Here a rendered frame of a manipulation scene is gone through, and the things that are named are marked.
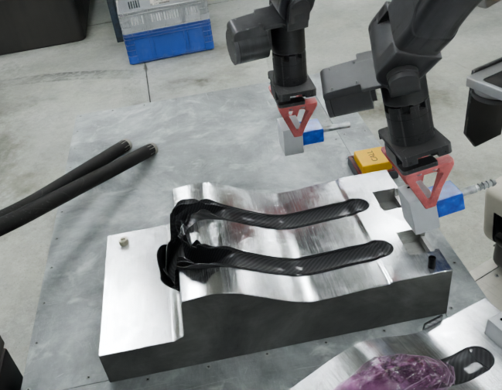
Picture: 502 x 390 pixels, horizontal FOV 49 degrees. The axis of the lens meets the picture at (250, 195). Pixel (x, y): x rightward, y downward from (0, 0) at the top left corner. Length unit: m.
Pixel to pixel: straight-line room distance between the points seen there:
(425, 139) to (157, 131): 0.81
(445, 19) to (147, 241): 0.59
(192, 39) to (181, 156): 2.76
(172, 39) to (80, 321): 3.18
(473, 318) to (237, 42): 0.53
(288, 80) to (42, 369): 0.59
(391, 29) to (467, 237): 1.66
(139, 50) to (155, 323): 3.28
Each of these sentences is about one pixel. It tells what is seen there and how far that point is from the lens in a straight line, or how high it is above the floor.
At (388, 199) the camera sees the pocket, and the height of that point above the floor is 0.87.
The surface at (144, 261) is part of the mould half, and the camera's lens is 0.92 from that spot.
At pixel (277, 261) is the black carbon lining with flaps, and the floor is 0.89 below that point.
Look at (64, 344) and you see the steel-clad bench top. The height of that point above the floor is 0.80.
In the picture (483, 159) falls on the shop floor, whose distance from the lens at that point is 2.70.
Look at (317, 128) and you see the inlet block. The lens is 1.02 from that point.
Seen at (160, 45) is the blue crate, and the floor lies 0.10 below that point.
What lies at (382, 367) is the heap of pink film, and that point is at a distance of 0.66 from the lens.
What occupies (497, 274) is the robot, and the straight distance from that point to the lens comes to 1.73.
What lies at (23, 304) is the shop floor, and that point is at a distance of 2.28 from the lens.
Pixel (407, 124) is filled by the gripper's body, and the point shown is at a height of 1.09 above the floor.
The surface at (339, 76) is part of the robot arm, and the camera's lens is 0.71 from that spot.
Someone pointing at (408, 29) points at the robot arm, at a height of 1.24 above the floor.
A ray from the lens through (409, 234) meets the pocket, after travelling 0.88.
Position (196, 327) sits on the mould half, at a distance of 0.78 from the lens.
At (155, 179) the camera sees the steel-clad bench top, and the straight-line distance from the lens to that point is 1.22.
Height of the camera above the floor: 1.46
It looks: 36 degrees down
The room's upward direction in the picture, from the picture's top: 8 degrees counter-clockwise
